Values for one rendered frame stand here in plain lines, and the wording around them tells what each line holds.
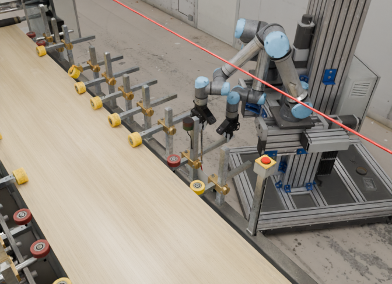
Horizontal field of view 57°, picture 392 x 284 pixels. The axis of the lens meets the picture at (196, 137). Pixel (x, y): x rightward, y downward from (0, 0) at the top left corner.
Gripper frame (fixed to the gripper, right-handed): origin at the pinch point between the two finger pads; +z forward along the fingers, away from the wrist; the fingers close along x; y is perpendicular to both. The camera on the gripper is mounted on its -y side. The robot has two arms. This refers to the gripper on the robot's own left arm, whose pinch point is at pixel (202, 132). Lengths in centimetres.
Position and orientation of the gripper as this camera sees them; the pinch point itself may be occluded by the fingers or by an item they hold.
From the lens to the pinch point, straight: 219.5
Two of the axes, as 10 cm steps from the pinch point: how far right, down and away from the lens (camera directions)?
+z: -0.3, 7.8, 6.2
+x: -7.8, 3.8, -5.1
